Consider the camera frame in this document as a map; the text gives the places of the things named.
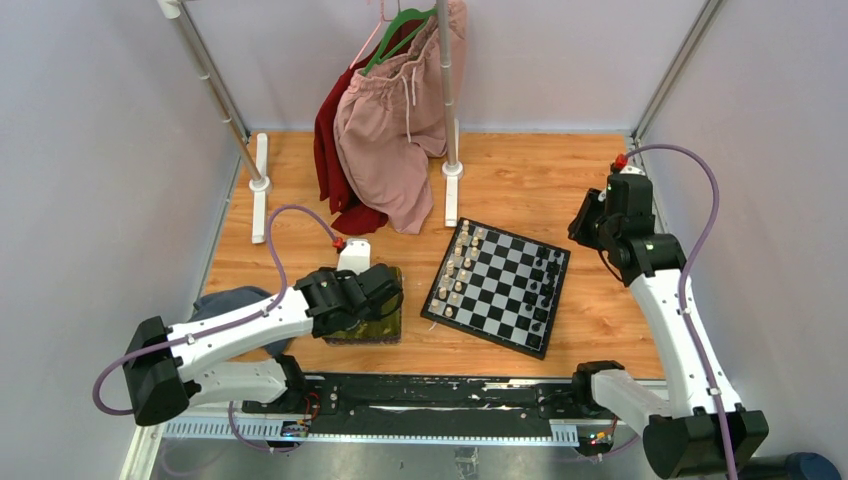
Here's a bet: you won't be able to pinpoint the black and white chessboard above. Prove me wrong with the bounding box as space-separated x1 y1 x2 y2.
420 218 570 360

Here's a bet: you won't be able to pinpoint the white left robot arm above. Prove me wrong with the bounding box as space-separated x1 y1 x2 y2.
122 264 403 426

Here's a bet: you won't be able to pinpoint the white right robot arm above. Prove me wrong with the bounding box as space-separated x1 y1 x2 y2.
569 167 769 479

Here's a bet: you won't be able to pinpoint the gold metal tin tray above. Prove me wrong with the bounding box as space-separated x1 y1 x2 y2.
323 266 404 346

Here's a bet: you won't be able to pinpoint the dark red garment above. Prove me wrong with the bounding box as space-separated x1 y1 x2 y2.
314 22 418 236

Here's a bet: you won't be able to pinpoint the grey blue cloth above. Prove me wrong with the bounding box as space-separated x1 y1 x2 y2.
188 286 272 323

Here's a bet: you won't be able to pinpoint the white clothes rack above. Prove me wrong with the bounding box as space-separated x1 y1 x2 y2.
158 1 464 244

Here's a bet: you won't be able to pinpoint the pink shorts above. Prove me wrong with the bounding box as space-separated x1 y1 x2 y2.
334 18 447 234

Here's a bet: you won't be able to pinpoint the pink clothes hanger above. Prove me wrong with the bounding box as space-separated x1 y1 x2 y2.
348 0 392 72

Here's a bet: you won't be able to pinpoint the green clothes hanger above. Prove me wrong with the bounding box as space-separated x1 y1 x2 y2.
361 7 438 76

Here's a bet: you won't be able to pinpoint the dark blue cylinder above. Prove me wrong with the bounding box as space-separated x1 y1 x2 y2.
735 451 843 480

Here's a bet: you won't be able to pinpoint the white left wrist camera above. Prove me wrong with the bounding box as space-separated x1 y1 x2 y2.
337 238 371 274

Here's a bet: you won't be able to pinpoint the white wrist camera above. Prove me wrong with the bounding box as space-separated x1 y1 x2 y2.
619 165 645 176
337 238 371 274

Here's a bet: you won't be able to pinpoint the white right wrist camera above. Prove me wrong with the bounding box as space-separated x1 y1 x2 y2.
619 165 645 176

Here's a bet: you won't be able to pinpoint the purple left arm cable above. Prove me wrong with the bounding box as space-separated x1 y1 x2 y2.
91 204 346 455

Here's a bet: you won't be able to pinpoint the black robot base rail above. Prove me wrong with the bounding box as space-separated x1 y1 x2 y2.
142 370 677 458

